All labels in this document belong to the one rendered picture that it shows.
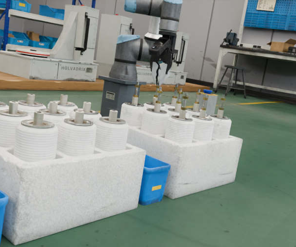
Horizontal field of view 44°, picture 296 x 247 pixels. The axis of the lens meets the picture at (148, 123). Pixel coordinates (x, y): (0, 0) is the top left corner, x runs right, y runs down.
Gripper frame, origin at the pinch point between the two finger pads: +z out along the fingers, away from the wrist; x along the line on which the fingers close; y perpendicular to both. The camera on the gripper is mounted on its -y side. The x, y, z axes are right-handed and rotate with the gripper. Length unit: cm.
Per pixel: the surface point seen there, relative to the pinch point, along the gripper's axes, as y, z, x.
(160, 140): -24.2, 16.8, -16.2
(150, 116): -18.8, 10.7, -8.7
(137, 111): -14.0, 10.8, -0.7
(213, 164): -6.5, 24.7, -30.8
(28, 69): 99, 18, 173
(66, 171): -68, 19, -14
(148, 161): -26.9, 24.2, -14.4
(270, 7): 514, -113, 70
